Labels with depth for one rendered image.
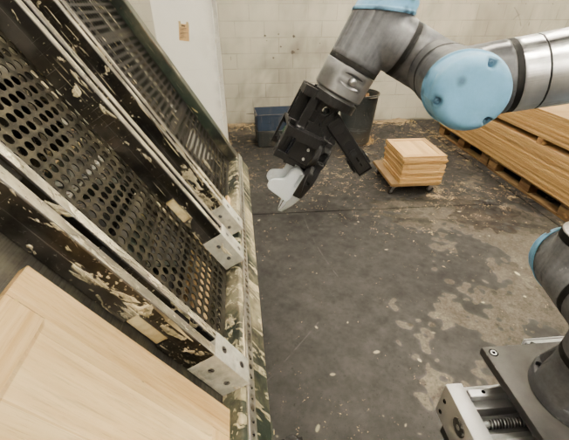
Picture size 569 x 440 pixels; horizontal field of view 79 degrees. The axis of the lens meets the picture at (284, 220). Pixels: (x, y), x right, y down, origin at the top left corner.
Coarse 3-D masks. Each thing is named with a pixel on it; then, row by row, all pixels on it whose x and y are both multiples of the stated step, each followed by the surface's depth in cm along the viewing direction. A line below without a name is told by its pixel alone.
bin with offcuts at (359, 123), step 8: (368, 96) 420; (376, 96) 426; (360, 104) 426; (368, 104) 427; (376, 104) 438; (360, 112) 432; (368, 112) 434; (344, 120) 449; (352, 120) 441; (360, 120) 438; (368, 120) 442; (352, 128) 446; (360, 128) 445; (368, 128) 450; (360, 136) 451; (368, 136) 459; (360, 144) 458
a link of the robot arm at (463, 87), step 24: (456, 48) 36; (480, 48) 35; (504, 48) 34; (528, 48) 34; (552, 48) 33; (432, 72) 36; (456, 72) 33; (480, 72) 32; (504, 72) 32; (528, 72) 34; (552, 72) 33; (432, 96) 35; (456, 96) 34; (480, 96) 33; (504, 96) 33; (528, 96) 35; (552, 96) 35; (456, 120) 35; (480, 120) 35
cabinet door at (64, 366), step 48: (48, 288) 49; (0, 336) 41; (48, 336) 46; (96, 336) 52; (0, 384) 38; (48, 384) 43; (96, 384) 49; (144, 384) 56; (192, 384) 67; (0, 432) 36; (48, 432) 40; (96, 432) 45; (144, 432) 52; (192, 432) 61
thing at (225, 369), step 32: (0, 160) 47; (0, 192) 46; (32, 192) 49; (0, 224) 48; (32, 224) 49; (64, 224) 51; (64, 256) 52; (96, 256) 53; (128, 256) 60; (96, 288) 56; (128, 288) 57; (160, 288) 64; (160, 320) 62; (192, 320) 68; (192, 352) 68; (224, 352) 72; (224, 384) 74
